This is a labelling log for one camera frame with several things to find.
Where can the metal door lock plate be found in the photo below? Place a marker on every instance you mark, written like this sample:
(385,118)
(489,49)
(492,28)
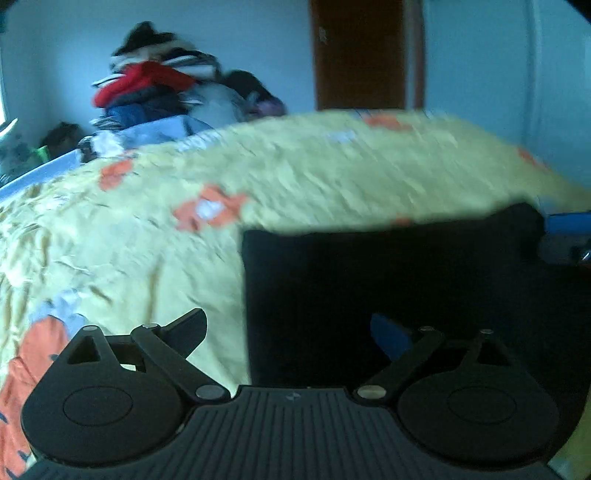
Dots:
(322,35)

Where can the black hat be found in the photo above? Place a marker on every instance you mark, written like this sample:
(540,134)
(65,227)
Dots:
(143,37)

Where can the yellow patterned bedspread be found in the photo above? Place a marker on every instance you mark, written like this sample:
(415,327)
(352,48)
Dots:
(138,258)

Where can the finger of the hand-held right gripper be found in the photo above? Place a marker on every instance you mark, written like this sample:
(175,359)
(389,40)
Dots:
(561,249)
(568,222)

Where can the white striped clothes stack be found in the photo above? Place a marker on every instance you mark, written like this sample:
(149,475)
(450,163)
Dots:
(194,62)

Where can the navy blue jacket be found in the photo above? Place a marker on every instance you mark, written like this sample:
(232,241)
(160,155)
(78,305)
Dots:
(143,107)

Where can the brown wooden door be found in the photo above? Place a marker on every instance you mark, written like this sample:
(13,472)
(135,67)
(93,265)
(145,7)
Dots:
(360,50)

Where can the red jacket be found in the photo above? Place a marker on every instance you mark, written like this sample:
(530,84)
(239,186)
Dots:
(143,78)

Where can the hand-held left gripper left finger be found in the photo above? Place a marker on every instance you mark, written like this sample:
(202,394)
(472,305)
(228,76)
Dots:
(187,330)

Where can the dark brown bag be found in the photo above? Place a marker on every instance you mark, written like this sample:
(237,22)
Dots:
(62,136)

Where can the black pants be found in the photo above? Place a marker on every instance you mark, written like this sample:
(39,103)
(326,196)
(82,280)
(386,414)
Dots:
(369,277)

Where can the purple cloth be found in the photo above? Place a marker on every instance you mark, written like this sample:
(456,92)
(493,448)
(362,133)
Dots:
(270,105)

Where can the grey cloth bundle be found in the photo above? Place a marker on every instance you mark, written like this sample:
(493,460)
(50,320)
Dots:
(217,104)

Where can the black backpack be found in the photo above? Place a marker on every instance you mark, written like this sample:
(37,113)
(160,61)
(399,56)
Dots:
(242,85)

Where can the green plastic chair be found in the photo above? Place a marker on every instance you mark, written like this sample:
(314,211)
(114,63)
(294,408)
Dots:
(42,153)

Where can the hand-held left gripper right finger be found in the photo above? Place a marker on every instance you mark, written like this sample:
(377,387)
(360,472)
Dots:
(391,336)

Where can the floral pillow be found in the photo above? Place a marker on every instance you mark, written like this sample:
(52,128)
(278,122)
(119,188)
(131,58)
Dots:
(14,154)

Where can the sliding glass window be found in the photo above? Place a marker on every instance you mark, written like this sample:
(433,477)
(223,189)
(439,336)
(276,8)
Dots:
(2,110)

